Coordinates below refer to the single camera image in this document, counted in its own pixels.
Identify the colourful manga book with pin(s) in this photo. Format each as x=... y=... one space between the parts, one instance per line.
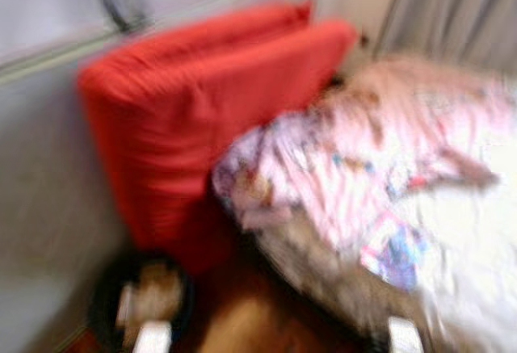
x=396 y=252

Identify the bed with grey floral cover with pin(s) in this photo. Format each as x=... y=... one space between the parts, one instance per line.
x=472 y=256

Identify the grey curtain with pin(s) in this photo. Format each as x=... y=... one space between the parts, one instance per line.
x=452 y=14

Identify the pink cartoon print blanket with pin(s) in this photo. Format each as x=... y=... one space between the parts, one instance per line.
x=339 y=159

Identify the red fabric cushion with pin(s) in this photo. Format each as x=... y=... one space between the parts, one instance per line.
x=178 y=135
x=242 y=26

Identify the crumpled paper rubbish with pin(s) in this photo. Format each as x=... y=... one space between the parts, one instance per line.
x=153 y=292

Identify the black waste bin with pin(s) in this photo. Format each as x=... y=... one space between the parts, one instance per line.
x=101 y=304

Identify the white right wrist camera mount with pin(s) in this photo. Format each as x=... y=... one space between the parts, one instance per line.
x=405 y=337

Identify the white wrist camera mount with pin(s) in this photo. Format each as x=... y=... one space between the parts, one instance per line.
x=152 y=338
x=405 y=337

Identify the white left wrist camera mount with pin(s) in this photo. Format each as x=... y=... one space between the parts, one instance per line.
x=152 y=338

